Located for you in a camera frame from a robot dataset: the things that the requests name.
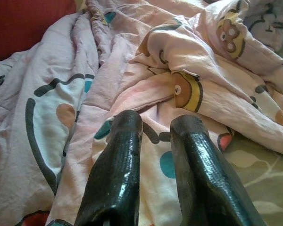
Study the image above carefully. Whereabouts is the large red cushion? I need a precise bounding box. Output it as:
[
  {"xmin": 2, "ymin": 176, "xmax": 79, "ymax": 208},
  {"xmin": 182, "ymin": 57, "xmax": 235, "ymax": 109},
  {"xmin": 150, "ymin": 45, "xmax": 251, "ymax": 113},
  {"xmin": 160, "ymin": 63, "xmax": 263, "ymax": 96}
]
[{"xmin": 0, "ymin": 0, "xmax": 80, "ymax": 63}]

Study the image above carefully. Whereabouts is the bed with leaf print sheet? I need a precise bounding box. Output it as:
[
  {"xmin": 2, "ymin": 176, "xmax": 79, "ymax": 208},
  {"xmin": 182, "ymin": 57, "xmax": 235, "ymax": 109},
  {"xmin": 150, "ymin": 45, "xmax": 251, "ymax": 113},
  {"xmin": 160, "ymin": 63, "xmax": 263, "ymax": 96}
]
[{"xmin": 223, "ymin": 40, "xmax": 283, "ymax": 226}]

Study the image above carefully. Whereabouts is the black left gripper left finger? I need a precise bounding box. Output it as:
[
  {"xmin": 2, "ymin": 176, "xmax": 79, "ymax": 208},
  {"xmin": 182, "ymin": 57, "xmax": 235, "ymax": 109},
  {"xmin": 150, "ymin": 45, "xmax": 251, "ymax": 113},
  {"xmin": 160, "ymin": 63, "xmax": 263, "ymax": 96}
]
[{"xmin": 74, "ymin": 110, "xmax": 144, "ymax": 226}]

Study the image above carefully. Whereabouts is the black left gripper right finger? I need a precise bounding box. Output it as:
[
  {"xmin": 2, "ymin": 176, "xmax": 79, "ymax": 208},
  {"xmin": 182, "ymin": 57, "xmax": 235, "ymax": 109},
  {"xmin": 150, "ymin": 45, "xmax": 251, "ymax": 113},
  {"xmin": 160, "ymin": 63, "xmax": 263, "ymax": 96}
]
[{"xmin": 169, "ymin": 114, "xmax": 267, "ymax": 226}]

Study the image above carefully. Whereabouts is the pink cartoon print quilt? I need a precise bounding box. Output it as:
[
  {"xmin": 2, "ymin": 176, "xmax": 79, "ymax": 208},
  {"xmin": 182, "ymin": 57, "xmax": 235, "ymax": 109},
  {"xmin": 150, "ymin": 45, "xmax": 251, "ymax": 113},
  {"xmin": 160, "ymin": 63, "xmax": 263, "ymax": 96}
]
[{"xmin": 0, "ymin": 0, "xmax": 283, "ymax": 226}]

